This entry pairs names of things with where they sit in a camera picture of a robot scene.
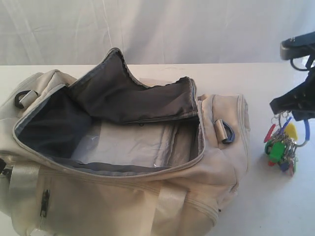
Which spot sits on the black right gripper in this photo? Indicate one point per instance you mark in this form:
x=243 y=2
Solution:
x=301 y=102

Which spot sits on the colourful key tag bunch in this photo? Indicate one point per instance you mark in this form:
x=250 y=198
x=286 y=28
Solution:
x=281 y=142

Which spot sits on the cream duffel bag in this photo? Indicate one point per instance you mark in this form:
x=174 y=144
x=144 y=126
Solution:
x=107 y=155

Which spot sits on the white backdrop curtain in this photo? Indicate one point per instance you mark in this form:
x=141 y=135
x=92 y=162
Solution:
x=47 y=32

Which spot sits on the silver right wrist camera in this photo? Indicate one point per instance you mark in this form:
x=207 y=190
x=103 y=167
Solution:
x=298 y=46

